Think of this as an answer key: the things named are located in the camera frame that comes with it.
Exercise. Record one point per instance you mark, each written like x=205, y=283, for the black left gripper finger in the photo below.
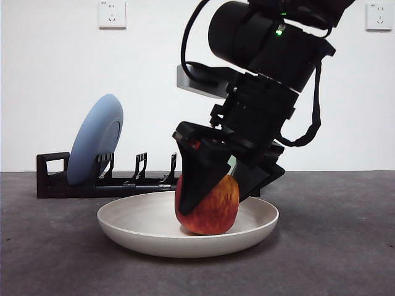
x=256, y=182
x=200, y=179

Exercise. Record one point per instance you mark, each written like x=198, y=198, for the pale yellow cream plate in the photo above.
x=139, y=225

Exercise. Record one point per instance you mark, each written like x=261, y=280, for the red yellow apple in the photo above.
x=216, y=212

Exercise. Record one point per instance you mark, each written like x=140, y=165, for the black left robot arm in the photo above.
x=247, y=34

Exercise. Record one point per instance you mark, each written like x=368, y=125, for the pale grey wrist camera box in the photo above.
x=200, y=85

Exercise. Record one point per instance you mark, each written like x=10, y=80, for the blue plate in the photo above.
x=92, y=132

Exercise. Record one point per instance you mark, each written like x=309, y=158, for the black plate rack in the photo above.
x=61, y=189

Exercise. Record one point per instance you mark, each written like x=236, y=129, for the white wall socket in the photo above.
x=112, y=15
x=379, y=17

